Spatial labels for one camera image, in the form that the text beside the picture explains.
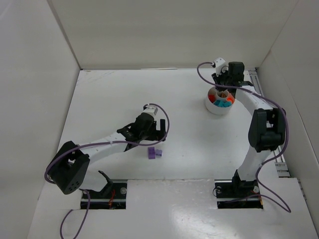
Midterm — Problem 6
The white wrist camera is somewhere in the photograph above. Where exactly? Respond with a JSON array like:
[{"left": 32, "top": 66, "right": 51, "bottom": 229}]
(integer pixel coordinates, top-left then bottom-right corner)
[
  {"left": 143, "top": 104, "right": 158, "bottom": 117},
  {"left": 212, "top": 57, "right": 228, "bottom": 77}
]

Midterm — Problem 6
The white round divided container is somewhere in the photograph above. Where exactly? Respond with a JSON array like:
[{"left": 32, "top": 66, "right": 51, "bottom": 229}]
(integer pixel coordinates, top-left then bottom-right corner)
[{"left": 205, "top": 87, "right": 235, "bottom": 116}]

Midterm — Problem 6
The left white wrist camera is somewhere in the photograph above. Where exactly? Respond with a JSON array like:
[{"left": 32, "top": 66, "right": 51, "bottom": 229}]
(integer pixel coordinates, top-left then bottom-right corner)
[{"left": 143, "top": 104, "right": 158, "bottom": 117}]

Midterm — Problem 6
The orange transparent lego piece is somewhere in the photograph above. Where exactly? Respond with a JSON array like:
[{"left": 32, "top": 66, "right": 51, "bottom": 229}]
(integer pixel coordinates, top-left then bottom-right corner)
[{"left": 226, "top": 94, "right": 235, "bottom": 104}]

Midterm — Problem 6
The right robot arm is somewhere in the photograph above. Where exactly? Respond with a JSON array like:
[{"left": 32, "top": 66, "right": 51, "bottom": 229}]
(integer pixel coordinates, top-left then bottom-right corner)
[{"left": 211, "top": 58, "right": 288, "bottom": 195}]

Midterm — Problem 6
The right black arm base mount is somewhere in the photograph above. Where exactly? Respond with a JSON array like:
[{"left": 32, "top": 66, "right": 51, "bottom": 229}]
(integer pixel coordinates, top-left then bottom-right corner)
[{"left": 213, "top": 173, "right": 263, "bottom": 209}]

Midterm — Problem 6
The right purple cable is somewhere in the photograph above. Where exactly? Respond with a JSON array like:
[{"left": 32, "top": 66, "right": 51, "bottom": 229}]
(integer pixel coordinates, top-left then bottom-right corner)
[{"left": 196, "top": 61, "right": 292, "bottom": 213}]

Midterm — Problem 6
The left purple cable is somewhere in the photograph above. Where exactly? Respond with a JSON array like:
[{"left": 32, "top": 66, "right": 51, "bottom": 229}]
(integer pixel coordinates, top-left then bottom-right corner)
[{"left": 44, "top": 103, "right": 170, "bottom": 239}]

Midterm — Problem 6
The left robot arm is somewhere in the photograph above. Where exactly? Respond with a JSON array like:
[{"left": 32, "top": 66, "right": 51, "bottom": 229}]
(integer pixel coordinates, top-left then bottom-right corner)
[{"left": 44, "top": 112, "right": 167, "bottom": 195}]

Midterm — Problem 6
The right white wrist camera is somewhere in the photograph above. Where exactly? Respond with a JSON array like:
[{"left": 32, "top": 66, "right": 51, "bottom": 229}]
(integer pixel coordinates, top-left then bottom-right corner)
[{"left": 212, "top": 57, "right": 228, "bottom": 77}]

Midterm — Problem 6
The aluminium rail on right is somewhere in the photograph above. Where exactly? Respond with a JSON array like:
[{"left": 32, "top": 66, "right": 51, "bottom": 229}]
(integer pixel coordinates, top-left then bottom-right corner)
[{"left": 248, "top": 70, "right": 291, "bottom": 177}]

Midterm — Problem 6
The large red lego brick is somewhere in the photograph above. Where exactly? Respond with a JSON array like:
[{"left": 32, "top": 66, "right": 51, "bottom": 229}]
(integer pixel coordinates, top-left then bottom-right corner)
[{"left": 208, "top": 94, "right": 216, "bottom": 103}]

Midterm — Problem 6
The purple cable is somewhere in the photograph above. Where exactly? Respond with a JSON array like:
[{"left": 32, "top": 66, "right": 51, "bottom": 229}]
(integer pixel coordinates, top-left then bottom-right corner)
[
  {"left": 44, "top": 103, "right": 170, "bottom": 239},
  {"left": 196, "top": 61, "right": 292, "bottom": 213}
]

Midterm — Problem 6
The teal lego brick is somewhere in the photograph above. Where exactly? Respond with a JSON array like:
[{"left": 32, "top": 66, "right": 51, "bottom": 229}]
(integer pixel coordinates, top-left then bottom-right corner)
[{"left": 213, "top": 100, "right": 232, "bottom": 108}]

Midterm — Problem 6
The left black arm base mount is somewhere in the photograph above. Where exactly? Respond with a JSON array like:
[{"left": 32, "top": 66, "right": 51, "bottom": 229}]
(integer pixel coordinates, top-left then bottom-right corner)
[{"left": 80, "top": 170, "right": 128, "bottom": 210}]

